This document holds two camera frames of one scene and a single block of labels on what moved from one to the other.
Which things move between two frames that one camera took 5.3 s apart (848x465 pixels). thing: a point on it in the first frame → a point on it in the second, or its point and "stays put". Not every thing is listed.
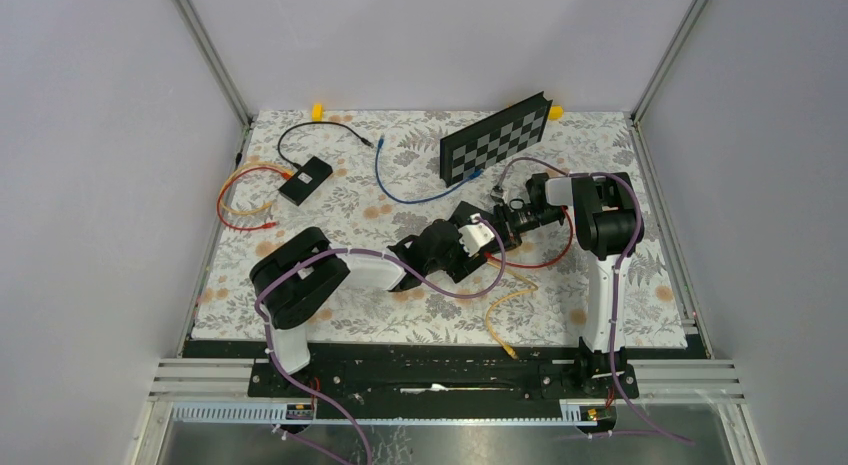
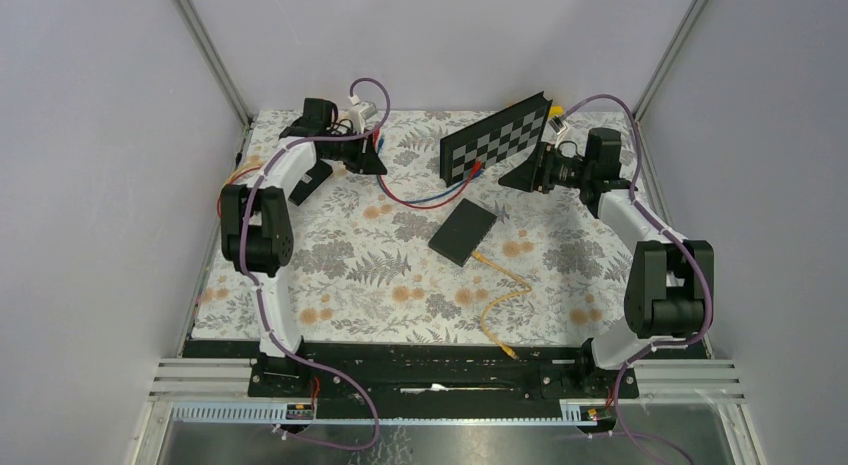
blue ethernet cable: [452, 187] stays put
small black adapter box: [305, 179] stays put
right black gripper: [504, 215] → [535, 174]
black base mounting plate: [445, 373] stays put
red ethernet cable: [487, 254] → [478, 166]
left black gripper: [456, 270] → [365, 160]
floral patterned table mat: [496, 257] stays put
